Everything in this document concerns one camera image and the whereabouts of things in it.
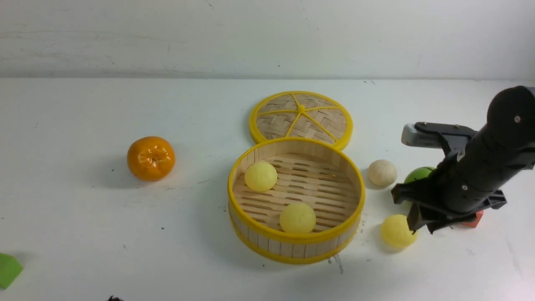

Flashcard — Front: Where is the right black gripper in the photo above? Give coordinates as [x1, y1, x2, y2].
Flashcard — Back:
[390, 126, 534, 234]

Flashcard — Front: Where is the yellow bun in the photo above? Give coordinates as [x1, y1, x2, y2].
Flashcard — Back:
[380, 214, 418, 250]
[279, 203, 316, 234]
[245, 161, 278, 192]

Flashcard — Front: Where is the white cream bun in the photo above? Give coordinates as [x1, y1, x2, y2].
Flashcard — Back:
[367, 159, 398, 187]

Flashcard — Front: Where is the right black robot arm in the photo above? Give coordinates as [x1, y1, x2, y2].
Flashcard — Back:
[391, 86, 535, 233]

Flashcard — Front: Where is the bamboo steamer tray yellow rim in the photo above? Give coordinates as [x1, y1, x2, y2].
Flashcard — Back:
[227, 137, 365, 265]

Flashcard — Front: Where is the woven bamboo steamer lid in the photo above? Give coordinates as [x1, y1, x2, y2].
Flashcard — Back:
[248, 91, 354, 150]

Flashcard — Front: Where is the green toy watermelon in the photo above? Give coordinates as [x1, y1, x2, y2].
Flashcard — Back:
[404, 166, 436, 184]

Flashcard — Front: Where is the orange foam cube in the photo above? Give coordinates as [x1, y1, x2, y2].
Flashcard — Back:
[461, 210, 484, 228]

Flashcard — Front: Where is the orange toy mandarin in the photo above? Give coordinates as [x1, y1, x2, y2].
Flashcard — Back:
[127, 136, 176, 181]

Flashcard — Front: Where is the green foam block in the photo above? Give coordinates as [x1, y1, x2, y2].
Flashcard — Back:
[0, 253, 23, 289]

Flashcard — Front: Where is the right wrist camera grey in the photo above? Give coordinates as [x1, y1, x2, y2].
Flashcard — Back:
[401, 122, 478, 157]

